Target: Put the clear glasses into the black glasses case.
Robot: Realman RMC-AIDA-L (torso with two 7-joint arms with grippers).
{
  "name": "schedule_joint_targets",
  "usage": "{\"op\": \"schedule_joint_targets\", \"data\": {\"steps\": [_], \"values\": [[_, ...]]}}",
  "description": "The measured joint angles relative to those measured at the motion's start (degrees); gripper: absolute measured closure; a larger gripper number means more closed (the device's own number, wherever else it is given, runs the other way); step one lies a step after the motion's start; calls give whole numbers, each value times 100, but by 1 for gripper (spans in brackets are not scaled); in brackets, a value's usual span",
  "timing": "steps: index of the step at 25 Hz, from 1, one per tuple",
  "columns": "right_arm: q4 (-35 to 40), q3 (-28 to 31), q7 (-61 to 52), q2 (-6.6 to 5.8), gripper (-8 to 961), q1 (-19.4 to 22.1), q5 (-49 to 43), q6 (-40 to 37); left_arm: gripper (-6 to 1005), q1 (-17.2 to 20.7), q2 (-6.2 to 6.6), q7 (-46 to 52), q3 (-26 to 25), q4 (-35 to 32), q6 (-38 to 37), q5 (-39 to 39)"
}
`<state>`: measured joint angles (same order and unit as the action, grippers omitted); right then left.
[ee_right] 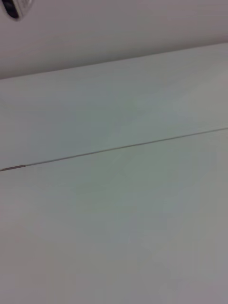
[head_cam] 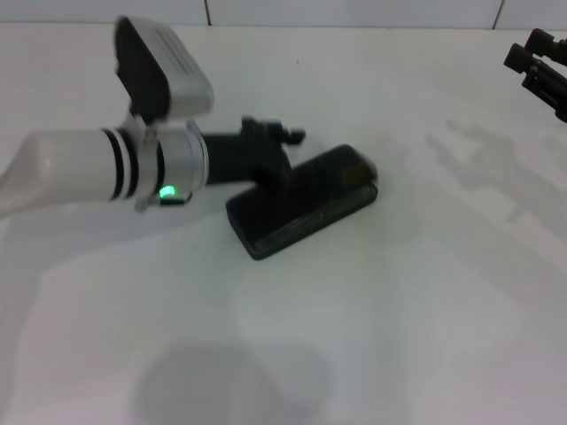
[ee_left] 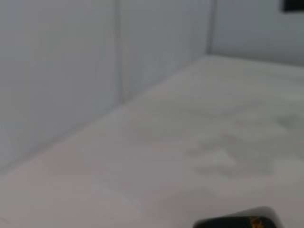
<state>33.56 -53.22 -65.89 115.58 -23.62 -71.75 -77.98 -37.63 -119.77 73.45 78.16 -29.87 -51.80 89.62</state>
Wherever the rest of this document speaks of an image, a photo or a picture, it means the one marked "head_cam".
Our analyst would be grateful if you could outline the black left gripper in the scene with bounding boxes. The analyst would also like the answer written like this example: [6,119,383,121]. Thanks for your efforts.
[201,115,307,197]

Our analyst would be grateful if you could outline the black glasses case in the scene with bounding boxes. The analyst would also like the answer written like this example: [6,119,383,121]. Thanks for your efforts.
[225,143,380,262]

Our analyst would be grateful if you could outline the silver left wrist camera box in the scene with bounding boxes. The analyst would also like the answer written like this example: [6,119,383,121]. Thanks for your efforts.
[113,16,215,128]

